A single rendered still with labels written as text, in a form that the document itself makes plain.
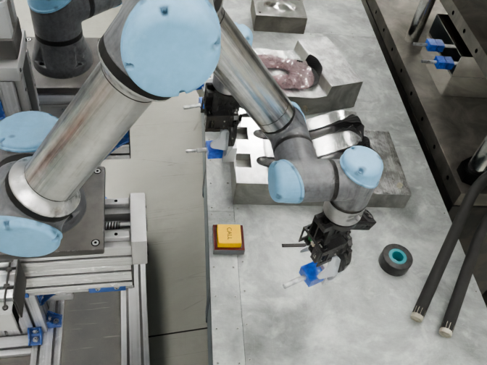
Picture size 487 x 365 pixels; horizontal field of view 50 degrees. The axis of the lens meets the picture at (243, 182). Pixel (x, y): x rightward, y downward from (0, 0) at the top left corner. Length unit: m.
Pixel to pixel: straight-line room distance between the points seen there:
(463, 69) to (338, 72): 0.47
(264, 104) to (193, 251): 1.47
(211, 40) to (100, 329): 1.43
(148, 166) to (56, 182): 1.82
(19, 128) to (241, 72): 0.40
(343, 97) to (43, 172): 1.19
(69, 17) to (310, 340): 0.95
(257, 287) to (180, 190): 1.28
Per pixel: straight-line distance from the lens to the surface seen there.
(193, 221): 2.41
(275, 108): 0.93
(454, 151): 1.87
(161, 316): 2.16
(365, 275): 1.41
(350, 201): 0.96
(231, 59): 0.84
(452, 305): 1.41
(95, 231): 1.10
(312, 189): 0.91
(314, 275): 1.19
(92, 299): 1.97
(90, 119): 0.73
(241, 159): 1.48
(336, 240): 1.08
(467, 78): 2.07
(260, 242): 1.39
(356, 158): 0.93
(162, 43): 0.62
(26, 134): 0.97
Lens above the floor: 1.93
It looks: 48 degrees down
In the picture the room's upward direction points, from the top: 11 degrees clockwise
